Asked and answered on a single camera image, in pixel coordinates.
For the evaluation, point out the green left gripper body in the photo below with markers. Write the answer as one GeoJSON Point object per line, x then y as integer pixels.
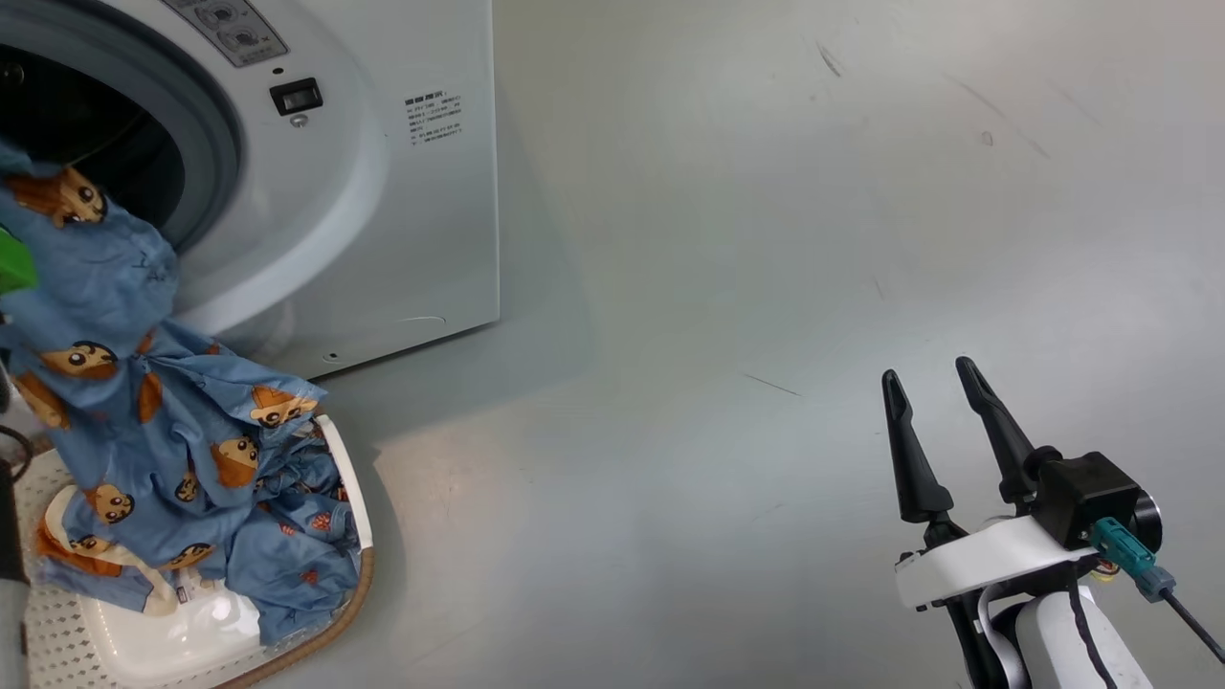
{"type": "Point", "coordinates": [11, 263]}

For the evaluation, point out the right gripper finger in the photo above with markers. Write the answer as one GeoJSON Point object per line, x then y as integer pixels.
{"type": "Point", "coordinates": [1005, 440]}
{"type": "Point", "coordinates": [919, 478]}

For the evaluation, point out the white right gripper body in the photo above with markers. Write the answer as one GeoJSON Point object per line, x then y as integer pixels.
{"type": "Point", "coordinates": [986, 560]}

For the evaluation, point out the blue cartoon-print garment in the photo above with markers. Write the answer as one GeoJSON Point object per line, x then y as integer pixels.
{"type": "Point", "coordinates": [105, 287]}

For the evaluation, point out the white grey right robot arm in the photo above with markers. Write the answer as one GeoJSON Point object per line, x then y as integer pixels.
{"type": "Point", "coordinates": [1048, 641]}

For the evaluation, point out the white front-load washing machine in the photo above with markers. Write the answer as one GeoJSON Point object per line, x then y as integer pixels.
{"type": "Point", "coordinates": [383, 191]}

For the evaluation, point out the grey warning sticker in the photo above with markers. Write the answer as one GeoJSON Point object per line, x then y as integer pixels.
{"type": "Point", "coordinates": [230, 24]}

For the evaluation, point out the cream perforated laundry basket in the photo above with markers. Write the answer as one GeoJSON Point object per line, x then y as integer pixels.
{"type": "Point", "coordinates": [182, 641]}

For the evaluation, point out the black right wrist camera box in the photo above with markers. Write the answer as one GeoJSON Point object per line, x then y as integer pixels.
{"type": "Point", "coordinates": [1091, 488]}

